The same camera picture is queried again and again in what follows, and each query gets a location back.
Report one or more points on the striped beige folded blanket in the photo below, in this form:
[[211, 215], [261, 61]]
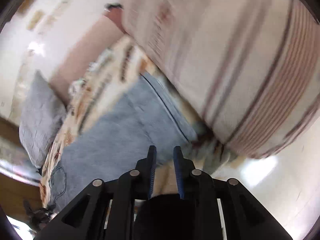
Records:
[[249, 68]]

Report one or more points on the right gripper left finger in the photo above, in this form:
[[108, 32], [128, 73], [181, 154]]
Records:
[[145, 179]]

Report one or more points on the grey quilted pillow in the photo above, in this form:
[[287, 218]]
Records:
[[42, 116]]

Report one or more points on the blue denim pants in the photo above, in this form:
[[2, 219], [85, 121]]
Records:
[[144, 116]]

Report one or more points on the leaf-patterned beige blanket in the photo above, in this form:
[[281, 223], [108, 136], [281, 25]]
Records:
[[107, 79]]

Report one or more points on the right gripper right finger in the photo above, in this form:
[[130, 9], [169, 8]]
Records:
[[183, 168]]

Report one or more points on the pink bed headboard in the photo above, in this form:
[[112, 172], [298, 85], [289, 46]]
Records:
[[105, 32]]

